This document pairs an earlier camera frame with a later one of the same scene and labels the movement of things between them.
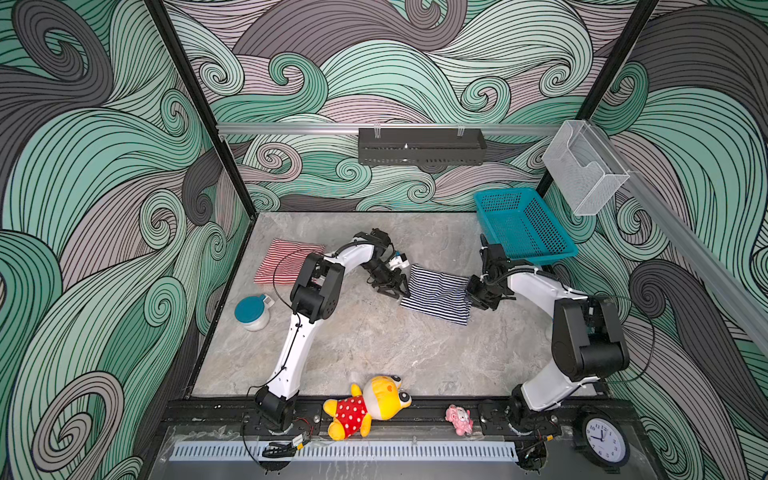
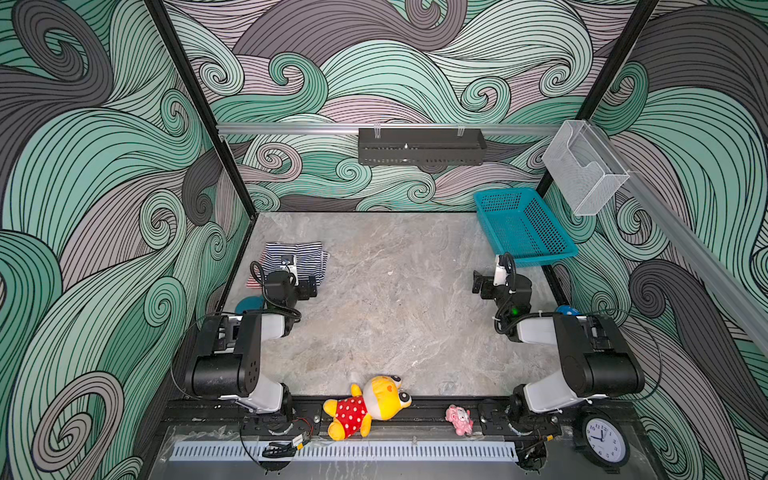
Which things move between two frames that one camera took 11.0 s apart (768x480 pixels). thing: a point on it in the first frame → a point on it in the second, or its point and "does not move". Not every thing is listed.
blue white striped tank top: [438, 293] → [311, 260]
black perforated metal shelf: [379, 146] does not move
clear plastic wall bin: [586, 169] does not move
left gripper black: [396, 283] → [304, 292]
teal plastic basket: [523, 226] does not move
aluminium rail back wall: [392, 126] does not move
